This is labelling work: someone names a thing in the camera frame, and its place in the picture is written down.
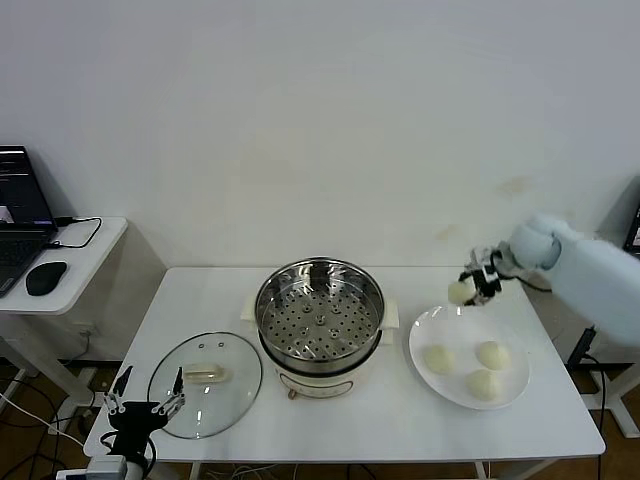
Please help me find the black computer mouse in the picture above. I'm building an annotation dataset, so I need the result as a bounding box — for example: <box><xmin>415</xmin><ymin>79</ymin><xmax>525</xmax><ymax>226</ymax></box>
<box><xmin>25</xmin><ymin>261</ymin><xmax>68</xmax><ymax>296</ymax></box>

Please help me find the white steamed baozi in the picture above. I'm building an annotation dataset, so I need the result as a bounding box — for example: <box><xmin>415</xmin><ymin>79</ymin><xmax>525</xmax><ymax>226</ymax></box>
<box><xmin>448</xmin><ymin>280</ymin><xmax>476</xmax><ymax>307</ymax></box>
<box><xmin>475</xmin><ymin>340</ymin><xmax>511</xmax><ymax>371</ymax></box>
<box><xmin>465</xmin><ymin>368</ymin><xmax>504</xmax><ymax>402</ymax></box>
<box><xmin>423</xmin><ymin>344</ymin><xmax>457</xmax><ymax>375</ymax></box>

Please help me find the perforated steel steamer basket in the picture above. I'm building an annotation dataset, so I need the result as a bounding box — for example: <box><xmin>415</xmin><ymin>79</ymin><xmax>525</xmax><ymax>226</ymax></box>
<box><xmin>253</xmin><ymin>256</ymin><xmax>387</xmax><ymax>374</ymax></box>

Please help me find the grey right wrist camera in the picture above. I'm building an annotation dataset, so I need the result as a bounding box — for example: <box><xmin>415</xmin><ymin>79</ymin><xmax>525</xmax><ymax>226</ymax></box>
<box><xmin>467</xmin><ymin>243</ymin><xmax>504</xmax><ymax>274</ymax></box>

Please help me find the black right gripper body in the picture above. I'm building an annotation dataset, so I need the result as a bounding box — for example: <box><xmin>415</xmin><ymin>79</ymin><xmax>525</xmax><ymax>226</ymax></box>
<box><xmin>474</xmin><ymin>264</ymin><xmax>511</xmax><ymax>300</ymax></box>

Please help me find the white round plate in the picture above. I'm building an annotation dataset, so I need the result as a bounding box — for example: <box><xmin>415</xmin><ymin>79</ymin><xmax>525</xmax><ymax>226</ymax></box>
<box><xmin>408</xmin><ymin>303</ymin><xmax>531</xmax><ymax>411</ymax></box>

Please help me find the black power cable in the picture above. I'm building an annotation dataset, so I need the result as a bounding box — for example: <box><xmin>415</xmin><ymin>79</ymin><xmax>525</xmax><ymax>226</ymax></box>
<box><xmin>567</xmin><ymin>324</ymin><xmax>609</xmax><ymax>431</ymax></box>

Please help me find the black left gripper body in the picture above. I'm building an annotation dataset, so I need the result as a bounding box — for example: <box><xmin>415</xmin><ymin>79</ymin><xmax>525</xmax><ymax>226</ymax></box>
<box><xmin>102</xmin><ymin>401</ymin><xmax>167</xmax><ymax>460</ymax></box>

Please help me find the white side table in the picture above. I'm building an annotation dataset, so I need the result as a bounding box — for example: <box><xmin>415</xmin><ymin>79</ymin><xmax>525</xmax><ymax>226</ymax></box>
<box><xmin>0</xmin><ymin>216</ymin><xmax>129</xmax><ymax>411</ymax></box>

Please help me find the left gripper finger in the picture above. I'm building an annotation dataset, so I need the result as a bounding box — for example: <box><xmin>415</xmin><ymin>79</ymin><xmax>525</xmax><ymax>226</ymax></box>
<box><xmin>152</xmin><ymin>367</ymin><xmax>187</xmax><ymax>416</ymax></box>
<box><xmin>103</xmin><ymin>365</ymin><xmax>135</xmax><ymax>415</ymax></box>

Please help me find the round glass pot lid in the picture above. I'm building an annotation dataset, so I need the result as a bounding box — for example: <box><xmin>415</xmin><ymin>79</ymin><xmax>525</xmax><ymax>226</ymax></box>
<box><xmin>147</xmin><ymin>331</ymin><xmax>264</xmax><ymax>440</ymax></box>

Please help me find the black open laptop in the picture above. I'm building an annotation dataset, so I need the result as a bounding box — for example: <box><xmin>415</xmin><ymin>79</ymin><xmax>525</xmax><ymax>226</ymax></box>
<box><xmin>0</xmin><ymin>145</ymin><xmax>60</xmax><ymax>300</ymax></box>

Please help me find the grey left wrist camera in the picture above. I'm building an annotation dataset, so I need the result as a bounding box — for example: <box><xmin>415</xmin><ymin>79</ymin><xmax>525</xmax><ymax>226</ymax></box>
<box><xmin>55</xmin><ymin>455</ymin><xmax>129</xmax><ymax>480</ymax></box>

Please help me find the dark laptop with lit screen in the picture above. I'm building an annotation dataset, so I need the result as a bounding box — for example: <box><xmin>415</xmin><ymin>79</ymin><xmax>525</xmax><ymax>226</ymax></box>
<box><xmin>624</xmin><ymin>202</ymin><xmax>640</xmax><ymax>257</ymax></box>

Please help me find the black laptop cable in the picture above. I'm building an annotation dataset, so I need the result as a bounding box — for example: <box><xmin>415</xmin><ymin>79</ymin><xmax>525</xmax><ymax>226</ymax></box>
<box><xmin>49</xmin><ymin>215</ymin><xmax>104</xmax><ymax>250</ymax></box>

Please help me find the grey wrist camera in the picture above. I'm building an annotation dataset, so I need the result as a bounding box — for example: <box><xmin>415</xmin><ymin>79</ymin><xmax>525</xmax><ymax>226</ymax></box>
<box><xmin>467</xmin><ymin>243</ymin><xmax>504</xmax><ymax>274</ymax></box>
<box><xmin>55</xmin><ymin>455</ymin><xmax>129</xmax><ymax>480</ymax></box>

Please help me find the cream electric cooker base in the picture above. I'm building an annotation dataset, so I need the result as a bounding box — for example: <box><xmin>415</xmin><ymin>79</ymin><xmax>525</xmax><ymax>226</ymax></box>
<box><xmin>241</xmin><ymin>294</ymin><xmax>403</xmax><ymax>401</ymax></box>

